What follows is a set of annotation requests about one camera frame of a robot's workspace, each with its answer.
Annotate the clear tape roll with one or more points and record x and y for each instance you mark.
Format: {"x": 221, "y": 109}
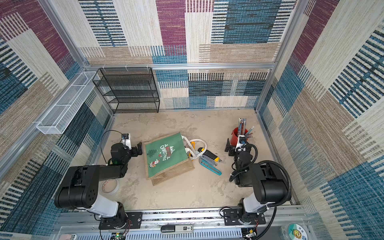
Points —
{"x": 110, "y": 187}

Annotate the grey utility knife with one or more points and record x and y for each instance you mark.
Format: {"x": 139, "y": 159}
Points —
{"x": 208, "y": 160}

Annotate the red pen cup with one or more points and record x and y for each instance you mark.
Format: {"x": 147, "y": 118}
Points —
{"x": 234, "y": 137}

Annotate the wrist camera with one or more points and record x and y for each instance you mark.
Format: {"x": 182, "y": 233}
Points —
{"x": 126, "y": 141}
{"x": 241, "y": 142}

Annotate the green Christmas burlap tote bag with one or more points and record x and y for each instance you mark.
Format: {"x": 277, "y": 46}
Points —
{"x": 170, "y": 156}

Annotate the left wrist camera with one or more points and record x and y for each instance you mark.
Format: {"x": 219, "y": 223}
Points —
{"x": 126, "y": 141}

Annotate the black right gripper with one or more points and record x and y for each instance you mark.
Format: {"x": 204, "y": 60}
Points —
{"x": 232, "y": 148}

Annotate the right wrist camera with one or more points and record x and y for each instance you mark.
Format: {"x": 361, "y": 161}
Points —
{"x": 241, "y": 142}

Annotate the black wire mesh shelf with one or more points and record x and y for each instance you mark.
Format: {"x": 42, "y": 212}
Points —
{"x": 128, "y": 90}

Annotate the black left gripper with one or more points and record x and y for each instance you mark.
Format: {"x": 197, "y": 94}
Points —
{"x": 135, "y": 149}

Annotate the white wire mesh tray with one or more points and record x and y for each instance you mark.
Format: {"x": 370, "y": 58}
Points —
{"x": 58, "y": 118}

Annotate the green white round sticker can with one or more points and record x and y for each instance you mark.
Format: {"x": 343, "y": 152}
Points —
{"x": 293, "y": 231}

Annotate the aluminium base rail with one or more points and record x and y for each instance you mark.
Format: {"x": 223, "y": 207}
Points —
{"x": 185, "y": 224}

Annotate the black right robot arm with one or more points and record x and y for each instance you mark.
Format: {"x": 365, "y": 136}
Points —
{"x": 269, "y": 180}

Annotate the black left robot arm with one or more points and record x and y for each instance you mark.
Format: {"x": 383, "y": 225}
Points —
{"x": 79, "y": 190}

